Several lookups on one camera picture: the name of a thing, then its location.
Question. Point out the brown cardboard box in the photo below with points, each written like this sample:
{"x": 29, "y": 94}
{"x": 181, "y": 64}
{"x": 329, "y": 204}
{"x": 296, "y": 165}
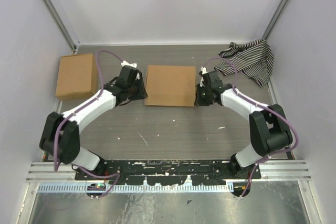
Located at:
{"x": 77, "y": 77}
{"x": 170, "y": 85}

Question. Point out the grey slotted cable duct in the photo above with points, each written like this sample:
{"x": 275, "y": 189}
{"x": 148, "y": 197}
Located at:
{"x": 100, "y": 188}

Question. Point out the folded brown cardboard box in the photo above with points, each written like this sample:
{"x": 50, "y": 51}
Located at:
{"x": 77, "y": 77}

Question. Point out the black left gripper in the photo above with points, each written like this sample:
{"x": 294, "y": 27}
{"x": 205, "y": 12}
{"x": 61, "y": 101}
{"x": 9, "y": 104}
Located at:
{"x": 143, "y": 93}

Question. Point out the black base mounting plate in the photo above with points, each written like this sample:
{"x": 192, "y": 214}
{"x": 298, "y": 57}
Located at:
{"x": 173, "y": 172}

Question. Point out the aluminium front frame rail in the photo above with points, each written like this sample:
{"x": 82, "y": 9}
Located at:
{"x": 275, "y": 170}

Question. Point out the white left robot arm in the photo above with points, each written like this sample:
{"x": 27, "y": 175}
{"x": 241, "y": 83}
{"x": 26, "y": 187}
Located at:
{"x": 61, "y": 133}

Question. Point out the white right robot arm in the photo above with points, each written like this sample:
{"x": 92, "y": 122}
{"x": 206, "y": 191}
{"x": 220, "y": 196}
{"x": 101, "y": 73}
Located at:
{"x": 268, "y": 129}

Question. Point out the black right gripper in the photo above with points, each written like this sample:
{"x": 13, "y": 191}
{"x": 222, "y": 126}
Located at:
{"x": 199, "y": 102}

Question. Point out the striped black white cloth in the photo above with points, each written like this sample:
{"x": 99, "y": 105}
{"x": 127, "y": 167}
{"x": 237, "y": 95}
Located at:
{"x": 254, "y": 60}

